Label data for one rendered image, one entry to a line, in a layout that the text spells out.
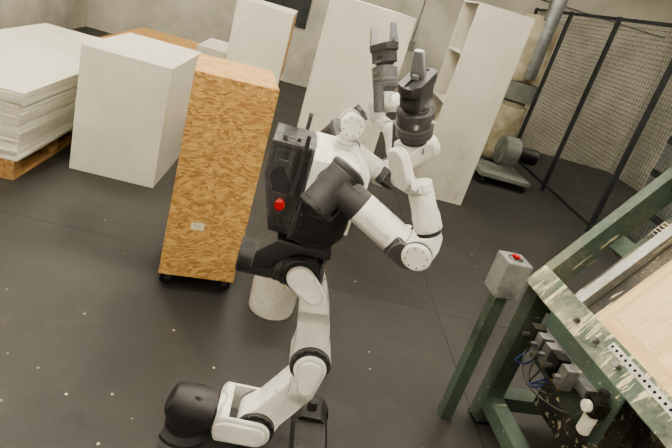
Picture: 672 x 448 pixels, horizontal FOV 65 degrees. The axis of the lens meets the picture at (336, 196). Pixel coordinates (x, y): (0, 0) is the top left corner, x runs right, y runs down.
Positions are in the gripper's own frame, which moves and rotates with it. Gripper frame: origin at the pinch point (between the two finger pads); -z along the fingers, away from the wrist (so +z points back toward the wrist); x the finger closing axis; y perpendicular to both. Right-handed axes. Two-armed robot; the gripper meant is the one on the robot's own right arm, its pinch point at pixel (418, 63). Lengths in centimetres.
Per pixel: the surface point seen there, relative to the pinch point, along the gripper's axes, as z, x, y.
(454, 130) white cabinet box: 238, 372, -105
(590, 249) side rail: 120, 104, 46
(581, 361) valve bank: 128, 48, 55
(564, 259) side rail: 124, 97, 38
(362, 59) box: 105, 215, -130
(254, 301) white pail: 180, 44, -108
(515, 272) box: 121, 75, 21
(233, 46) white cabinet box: 155, 290, -321
